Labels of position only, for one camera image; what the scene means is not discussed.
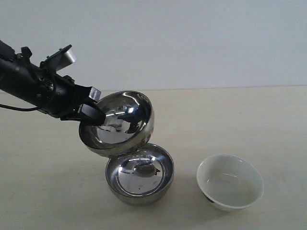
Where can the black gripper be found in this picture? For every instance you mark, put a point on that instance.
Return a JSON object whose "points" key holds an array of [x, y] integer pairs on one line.
{"points": [[61, 98]]}

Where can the steel bowl with ribbed base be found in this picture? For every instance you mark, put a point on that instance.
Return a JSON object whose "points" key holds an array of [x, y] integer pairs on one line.
{"points": [[128, 125]]}

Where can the smooth stainless steel bowl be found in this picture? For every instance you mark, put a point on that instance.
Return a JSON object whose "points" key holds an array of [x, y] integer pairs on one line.
{"points": [[141, 178]]}

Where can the white ceramic bowl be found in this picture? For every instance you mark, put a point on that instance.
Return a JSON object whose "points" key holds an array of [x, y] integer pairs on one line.
{"points": [[229, 182]]}

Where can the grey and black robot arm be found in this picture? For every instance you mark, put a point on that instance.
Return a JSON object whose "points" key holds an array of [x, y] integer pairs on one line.
{"points": [[17, 71]]}

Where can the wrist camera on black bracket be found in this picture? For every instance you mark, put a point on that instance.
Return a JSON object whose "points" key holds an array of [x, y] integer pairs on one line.
{"points": [[59, 60]]}

